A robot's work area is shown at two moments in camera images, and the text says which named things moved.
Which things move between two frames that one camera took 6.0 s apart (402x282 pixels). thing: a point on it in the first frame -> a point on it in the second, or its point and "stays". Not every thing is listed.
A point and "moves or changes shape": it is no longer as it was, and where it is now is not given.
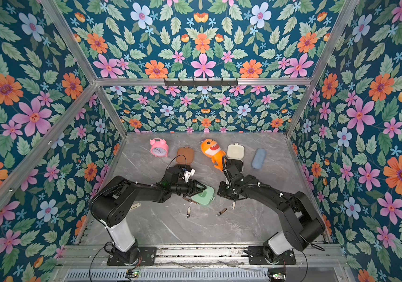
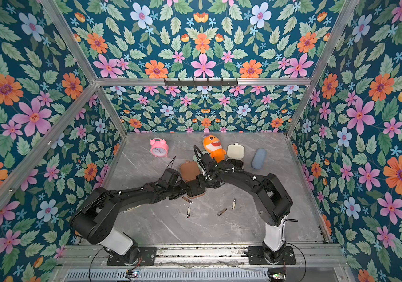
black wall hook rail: (201, 83) stays
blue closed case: (258, 158) stays
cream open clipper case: (235, 156) stays
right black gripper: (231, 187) -> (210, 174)
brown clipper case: (185, 155) moves or changes shape
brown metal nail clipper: (221, 212) stays
